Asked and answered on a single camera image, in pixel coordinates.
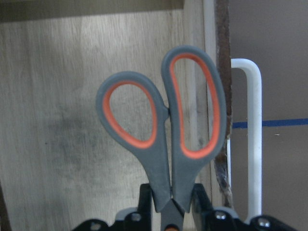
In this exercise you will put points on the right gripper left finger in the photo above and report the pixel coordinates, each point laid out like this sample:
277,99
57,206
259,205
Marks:
145,203

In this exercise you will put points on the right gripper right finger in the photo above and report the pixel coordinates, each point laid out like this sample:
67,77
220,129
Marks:
201,206

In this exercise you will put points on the grey orange scissors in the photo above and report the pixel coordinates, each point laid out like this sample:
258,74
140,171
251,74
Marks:
170,166

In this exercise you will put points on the wooden drawer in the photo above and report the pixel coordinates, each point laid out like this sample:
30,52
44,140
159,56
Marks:
58,164

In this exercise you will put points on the white drawer handle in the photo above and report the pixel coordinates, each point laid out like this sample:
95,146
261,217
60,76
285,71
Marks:
254,132

